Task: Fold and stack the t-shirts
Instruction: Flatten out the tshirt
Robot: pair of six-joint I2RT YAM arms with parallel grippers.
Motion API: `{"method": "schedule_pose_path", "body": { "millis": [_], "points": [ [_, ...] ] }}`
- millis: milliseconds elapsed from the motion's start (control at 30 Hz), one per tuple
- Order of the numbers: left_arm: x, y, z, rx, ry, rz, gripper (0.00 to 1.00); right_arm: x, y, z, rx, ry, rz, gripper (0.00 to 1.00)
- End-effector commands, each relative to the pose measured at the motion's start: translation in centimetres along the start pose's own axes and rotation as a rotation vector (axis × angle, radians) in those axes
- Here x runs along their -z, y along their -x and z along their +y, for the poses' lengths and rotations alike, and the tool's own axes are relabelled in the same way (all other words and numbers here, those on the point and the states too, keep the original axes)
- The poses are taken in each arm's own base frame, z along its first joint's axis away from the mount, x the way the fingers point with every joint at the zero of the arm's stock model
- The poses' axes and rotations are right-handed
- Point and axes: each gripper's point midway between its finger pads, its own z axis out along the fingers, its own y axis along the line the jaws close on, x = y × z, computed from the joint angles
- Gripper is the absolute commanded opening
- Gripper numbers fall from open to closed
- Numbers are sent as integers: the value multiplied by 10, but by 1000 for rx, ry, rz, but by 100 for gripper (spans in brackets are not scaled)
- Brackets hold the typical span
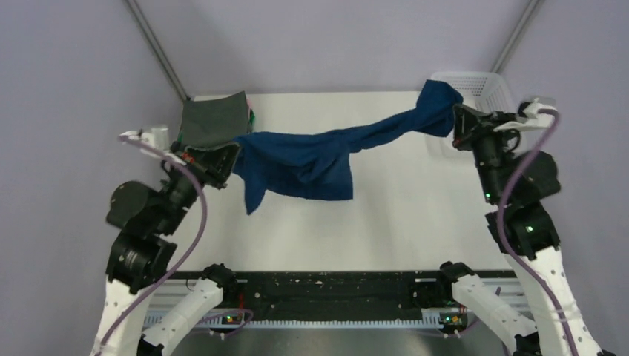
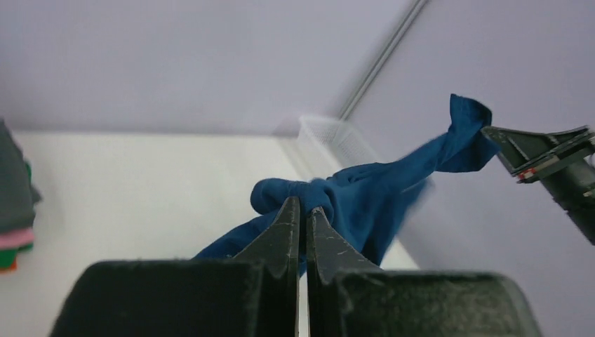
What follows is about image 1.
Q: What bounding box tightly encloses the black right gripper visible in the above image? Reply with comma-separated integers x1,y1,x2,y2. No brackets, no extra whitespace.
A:
451,103,524,204

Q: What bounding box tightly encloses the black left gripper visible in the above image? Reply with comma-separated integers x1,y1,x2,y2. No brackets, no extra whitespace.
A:
157,138,246,233

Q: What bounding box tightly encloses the dark blue t shirt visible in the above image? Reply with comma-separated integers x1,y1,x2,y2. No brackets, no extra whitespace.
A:
234,80,464,214

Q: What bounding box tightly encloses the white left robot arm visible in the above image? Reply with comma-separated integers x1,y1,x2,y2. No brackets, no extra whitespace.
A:
91,137,240,355

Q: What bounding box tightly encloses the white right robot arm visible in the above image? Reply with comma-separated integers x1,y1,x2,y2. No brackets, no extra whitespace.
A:
435,100,605,355

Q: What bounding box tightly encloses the white perforated plastic basket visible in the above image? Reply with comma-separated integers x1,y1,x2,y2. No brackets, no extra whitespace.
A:
426,71,515,162

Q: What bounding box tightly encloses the folded grey t shirt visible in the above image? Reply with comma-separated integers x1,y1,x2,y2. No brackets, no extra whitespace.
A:
179,91,252,148

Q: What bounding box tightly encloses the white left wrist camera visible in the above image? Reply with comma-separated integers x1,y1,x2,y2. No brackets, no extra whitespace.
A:
118,125,171,159

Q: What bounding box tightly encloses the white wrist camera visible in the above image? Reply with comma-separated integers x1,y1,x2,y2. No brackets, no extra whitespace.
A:
118,125,171,159
493,96,559,132

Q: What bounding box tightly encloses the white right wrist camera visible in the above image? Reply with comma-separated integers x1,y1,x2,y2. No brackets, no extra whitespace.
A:
493,96,559,132

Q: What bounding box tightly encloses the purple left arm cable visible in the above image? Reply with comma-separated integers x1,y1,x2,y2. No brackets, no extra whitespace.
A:
93,135,254,356

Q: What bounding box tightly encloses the right aluminium frame post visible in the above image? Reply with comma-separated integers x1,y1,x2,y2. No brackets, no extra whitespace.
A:
490,0,545,74

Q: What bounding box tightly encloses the aluminium frame post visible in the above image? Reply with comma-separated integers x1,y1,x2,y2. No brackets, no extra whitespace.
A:
490,0,545,74
122,0,191,102

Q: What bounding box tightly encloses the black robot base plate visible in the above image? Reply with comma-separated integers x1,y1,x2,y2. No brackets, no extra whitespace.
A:
219,271,465,322

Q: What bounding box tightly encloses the white slotted cable duct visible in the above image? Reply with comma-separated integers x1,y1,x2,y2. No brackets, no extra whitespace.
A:
143,311,469,329

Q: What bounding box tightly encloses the left aluminium frame post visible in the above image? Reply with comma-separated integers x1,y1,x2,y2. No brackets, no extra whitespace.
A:
122,0,191,102

